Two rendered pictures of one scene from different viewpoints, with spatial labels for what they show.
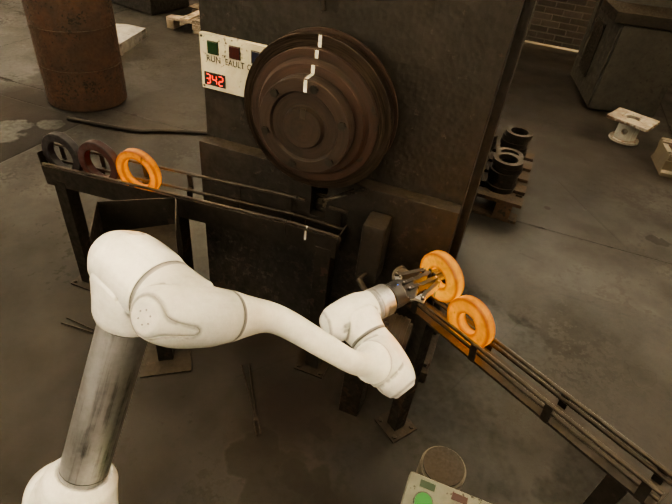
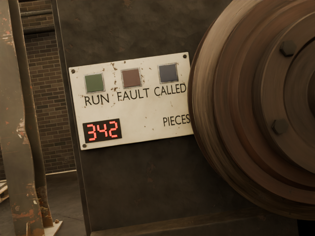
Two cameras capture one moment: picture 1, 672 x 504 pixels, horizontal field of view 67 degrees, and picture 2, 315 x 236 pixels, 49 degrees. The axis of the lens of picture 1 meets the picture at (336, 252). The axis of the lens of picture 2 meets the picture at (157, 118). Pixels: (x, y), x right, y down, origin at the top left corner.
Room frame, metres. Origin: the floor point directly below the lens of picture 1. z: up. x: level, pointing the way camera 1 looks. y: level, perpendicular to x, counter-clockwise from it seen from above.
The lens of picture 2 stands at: (0.92, 0.60, 1.15)
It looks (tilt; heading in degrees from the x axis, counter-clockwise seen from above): 3 degrees down; 341
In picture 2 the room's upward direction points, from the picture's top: 8 degrees counter-clockwise
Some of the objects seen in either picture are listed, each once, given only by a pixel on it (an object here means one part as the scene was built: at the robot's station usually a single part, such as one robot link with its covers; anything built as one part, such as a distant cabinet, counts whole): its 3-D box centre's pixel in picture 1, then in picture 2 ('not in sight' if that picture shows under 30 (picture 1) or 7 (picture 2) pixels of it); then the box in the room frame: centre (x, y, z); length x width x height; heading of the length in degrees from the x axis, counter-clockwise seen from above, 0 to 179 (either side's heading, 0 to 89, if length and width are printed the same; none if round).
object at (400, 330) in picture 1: (370, 364); not in sight; (1.23, -0.18, 0.27); 0.22 x 0.13 x 0.53; 73
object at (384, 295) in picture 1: (380, 301); not in sight; (1.01, -0.14, 0.79); 0.09 x 0.06 x 0.09; 38
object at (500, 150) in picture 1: (444, 143); not in sight; (3.27, -0.66, 0.22); 1.20 x 0.81 x 0.44; 71
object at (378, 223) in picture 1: (373, 247); not in sight; (1.39, -0.13, 0.68); 0.11 x 0.08 x 0.24; 163
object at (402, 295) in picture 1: (401, 291); not in sight; (1.06, -0.19, 0.79); 0.09 x 0.08 x 0.07; 128
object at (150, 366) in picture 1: (149, 294); not in sight; (1.36, 0.68, 0.36); 0.26 x 0.20 x 0.72; 108
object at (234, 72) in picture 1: (236, 67); (134, 100); (1.65, 0.40, 1.15); 0.26 x 0.02 x 0.18; 73
